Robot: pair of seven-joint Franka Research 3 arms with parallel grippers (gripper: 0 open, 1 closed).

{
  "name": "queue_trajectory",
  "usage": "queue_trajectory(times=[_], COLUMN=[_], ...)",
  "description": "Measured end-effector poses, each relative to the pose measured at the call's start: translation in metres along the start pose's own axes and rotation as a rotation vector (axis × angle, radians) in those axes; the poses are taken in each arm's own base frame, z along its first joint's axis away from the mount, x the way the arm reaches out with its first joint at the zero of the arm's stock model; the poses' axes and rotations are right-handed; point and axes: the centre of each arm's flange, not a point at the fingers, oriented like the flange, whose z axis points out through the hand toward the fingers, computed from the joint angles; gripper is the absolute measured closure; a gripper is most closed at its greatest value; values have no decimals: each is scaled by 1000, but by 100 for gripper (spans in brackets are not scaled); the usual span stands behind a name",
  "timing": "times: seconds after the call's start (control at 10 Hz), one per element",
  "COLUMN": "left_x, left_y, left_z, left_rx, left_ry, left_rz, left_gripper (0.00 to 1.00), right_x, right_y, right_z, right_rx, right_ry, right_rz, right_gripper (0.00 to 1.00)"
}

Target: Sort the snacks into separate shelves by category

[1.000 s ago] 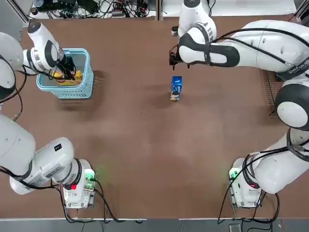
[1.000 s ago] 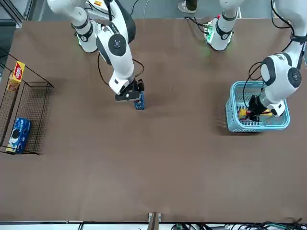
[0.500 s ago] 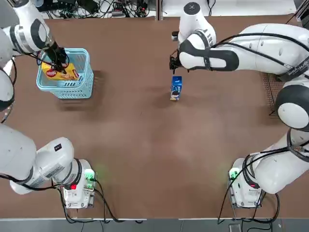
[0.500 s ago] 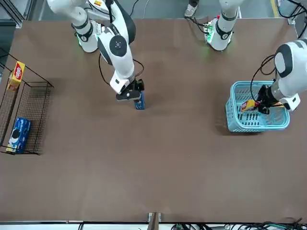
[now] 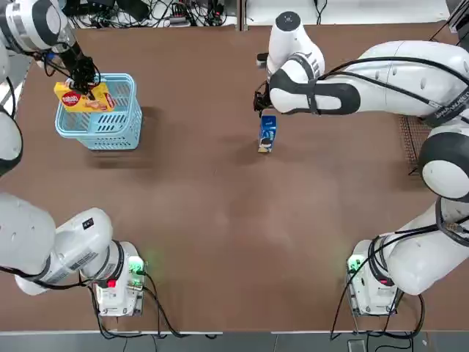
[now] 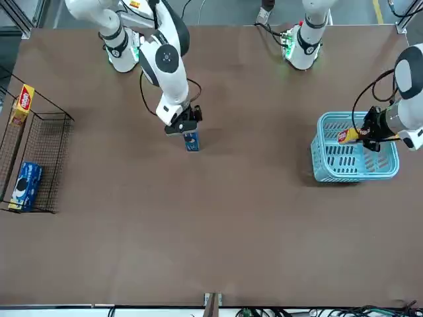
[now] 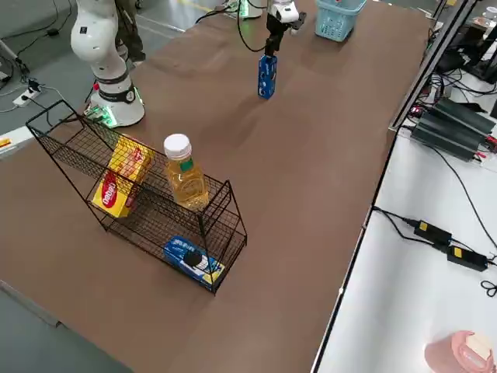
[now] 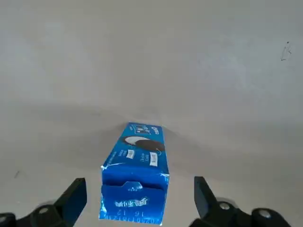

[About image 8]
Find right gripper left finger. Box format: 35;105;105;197
0;177;88;227

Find blue Oreo cookie box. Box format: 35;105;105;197
98;122;170;225

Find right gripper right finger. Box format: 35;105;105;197
189;176;292;227

